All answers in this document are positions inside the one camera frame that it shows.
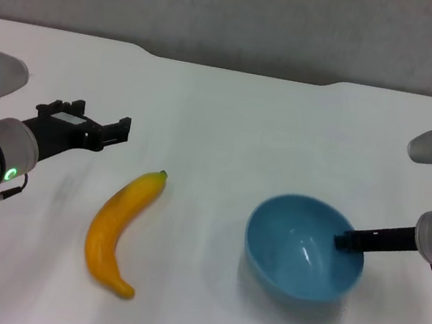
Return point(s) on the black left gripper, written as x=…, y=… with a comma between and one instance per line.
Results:
x=64, y=134

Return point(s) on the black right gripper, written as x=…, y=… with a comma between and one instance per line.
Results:
x=392, y=240

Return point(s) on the blue bowl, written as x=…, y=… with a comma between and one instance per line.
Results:
x=290, y=264

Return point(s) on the yellow banana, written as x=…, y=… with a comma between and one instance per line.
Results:
x=106, y=231

